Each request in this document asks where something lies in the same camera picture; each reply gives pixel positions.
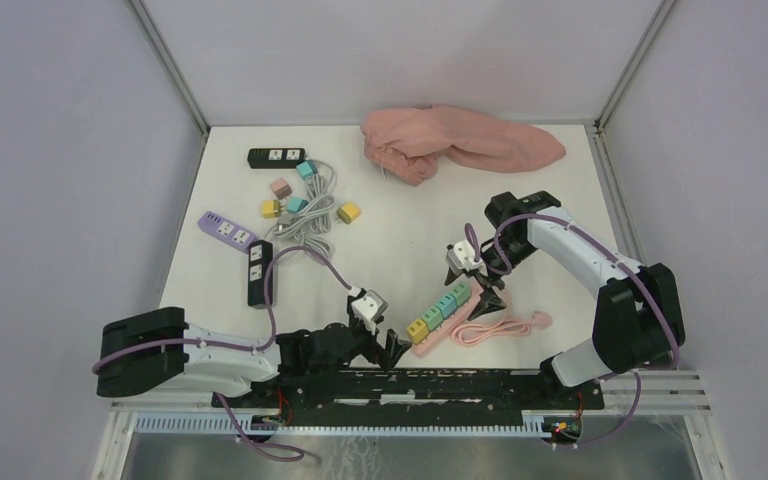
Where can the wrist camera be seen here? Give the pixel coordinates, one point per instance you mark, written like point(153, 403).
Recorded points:
point(463, 255)
point(367, 306)

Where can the yellow adapter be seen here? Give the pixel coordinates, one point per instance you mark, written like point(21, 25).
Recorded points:
point(348, 213)
point(417, 331)
point(271, 209)

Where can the purple power strip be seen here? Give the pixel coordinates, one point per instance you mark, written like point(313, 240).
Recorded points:
point(227, 231)

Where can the yellow adapter on pink strip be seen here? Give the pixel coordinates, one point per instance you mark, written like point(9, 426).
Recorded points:
point(417, 331)

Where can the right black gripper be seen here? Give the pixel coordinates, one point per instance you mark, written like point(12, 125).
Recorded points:
point(489, 300)

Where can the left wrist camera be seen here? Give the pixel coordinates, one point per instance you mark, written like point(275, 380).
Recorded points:
point(367, 306)

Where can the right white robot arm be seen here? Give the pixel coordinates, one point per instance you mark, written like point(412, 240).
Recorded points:
point(638, 320)

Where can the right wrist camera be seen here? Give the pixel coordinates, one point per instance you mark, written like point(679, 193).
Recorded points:
point(463, 255)

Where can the black power strip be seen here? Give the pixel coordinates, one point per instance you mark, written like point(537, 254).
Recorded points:
point(260, 256)
point(275, 158)

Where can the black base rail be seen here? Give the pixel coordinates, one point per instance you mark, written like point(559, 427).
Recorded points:
point(416, 401)

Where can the pink cloth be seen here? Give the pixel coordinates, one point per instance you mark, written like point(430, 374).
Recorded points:
point(408, 142)

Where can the pink power strip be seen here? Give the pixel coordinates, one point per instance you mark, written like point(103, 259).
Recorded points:
point(447, 326)

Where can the teal plug adapter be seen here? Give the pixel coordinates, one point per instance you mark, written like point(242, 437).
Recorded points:
point(307, 169)

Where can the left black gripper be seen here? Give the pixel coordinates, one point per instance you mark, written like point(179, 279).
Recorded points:
point(395, 346)

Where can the green adapter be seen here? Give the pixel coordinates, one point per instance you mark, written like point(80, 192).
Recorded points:
point(462, 293)
point(433, 318)

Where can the teal adapter on pink strip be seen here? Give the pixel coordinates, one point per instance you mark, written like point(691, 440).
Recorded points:
point(447, 305)

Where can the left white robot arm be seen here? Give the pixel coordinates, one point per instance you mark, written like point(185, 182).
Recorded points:
point(160, 351)

